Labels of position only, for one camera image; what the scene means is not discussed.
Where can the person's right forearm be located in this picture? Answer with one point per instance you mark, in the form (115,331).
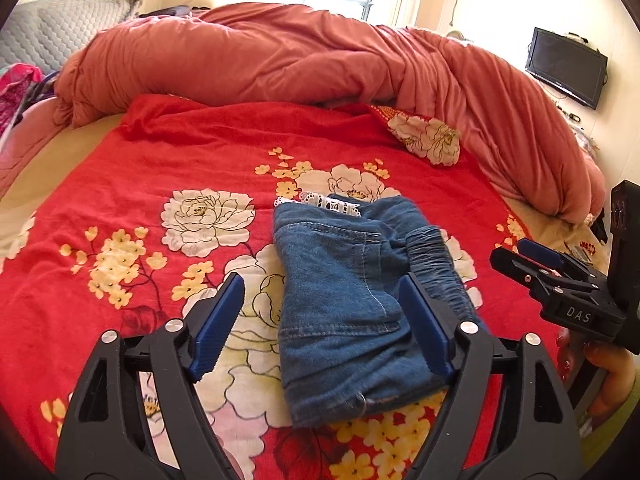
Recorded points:
(617,430)

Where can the grey quilted headboard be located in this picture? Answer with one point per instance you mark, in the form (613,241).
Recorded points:
(55,30)

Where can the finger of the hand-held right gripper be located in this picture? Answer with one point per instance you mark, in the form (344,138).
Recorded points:
(542,254)
(520,270)

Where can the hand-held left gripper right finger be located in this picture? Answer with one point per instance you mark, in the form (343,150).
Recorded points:
(426,325)

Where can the person's right hand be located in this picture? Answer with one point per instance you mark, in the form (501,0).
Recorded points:
(607,375)

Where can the pink comforter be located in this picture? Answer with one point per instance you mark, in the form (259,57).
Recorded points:
(280,55)

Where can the pile of pink clothes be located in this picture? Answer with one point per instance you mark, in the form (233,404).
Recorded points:
(20,95)

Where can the black wall television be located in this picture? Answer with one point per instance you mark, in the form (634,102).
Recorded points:
(565,67)

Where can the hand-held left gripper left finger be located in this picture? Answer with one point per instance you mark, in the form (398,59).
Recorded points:
(220,320)

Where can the red floral blanket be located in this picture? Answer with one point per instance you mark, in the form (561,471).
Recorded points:
(125,310)

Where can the blue denim pants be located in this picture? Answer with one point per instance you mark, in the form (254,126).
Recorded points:
(345,300)

